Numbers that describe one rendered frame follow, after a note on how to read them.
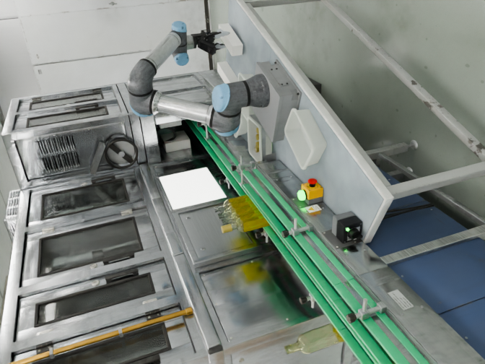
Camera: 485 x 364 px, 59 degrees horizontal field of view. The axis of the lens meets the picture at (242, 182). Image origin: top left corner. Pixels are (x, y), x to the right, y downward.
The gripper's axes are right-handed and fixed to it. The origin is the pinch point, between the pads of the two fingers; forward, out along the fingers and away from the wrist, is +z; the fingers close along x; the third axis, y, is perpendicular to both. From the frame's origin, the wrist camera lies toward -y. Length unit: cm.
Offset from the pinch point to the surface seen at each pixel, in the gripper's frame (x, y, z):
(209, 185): 67, -45, -24
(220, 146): 57, -25, -10
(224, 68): 24.3, 7.9, 1.3
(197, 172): 74, -27, -26
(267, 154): 30, -64, 1
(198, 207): 60, -64, -36
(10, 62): 183, 308, -162
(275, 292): 40, -133, -22
